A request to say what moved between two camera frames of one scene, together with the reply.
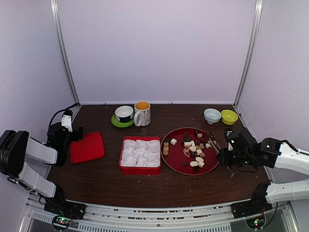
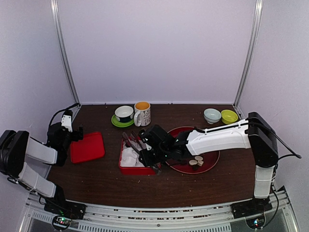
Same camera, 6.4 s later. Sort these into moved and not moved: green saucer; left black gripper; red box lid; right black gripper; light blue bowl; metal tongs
Moved: metal tongs; right black gripper
Not moved: left black gripper; green saucer; red box lid; light blue bowl
